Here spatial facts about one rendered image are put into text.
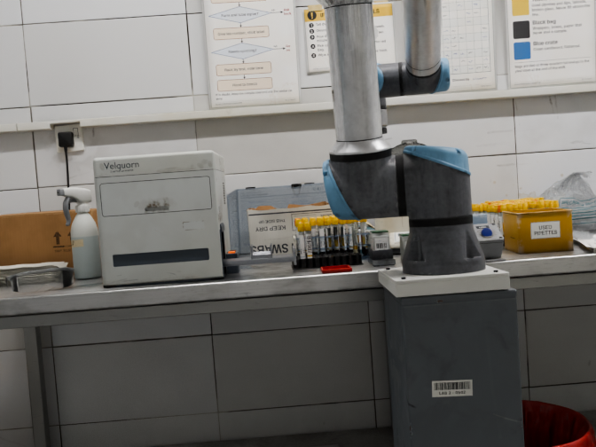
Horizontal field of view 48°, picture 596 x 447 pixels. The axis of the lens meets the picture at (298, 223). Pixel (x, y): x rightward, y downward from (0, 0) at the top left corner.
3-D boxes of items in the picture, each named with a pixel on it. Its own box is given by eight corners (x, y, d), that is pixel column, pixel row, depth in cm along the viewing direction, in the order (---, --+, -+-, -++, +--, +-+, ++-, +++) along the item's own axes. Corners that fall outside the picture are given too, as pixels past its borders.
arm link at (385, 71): (397, 57, 144) (398, 66, 155) (346, 62, 146) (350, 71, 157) (400, 93, 144) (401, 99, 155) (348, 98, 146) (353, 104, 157)
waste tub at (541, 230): (518, 254, 161) (516, 213, 160) (504, 249, 174) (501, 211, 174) (575, 250, 160) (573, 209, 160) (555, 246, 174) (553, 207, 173)
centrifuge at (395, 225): (376, 256, 179) (373, 210, 179) (377, 246, 209) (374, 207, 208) (467, 251, 176) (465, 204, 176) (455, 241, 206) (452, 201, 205)
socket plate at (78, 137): (56, 152, 213) (53, 125, 212) (57, 152, 214) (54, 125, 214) (83, 151, 213) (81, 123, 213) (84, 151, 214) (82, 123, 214)
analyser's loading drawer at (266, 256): (208, 271, 155) (207, 249, 154) (211, 268, 161) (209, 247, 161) (296, 264, 155) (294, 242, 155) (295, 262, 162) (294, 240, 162)
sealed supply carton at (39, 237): (-11, 280, 187) (-17, 215, 186) (30, 269, 211) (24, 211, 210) (97, 274, 184) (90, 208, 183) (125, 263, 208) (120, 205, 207)
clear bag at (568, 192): (550, 236, 199) (546, 174, 198) (514, 233, 215) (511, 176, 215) (619, 229, 207) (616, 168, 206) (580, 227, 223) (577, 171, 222)
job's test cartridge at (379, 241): (374, 259, 160) (372, 233, 159) (371, 257, 164) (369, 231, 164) (390, 258, 160) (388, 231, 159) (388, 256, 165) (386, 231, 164)
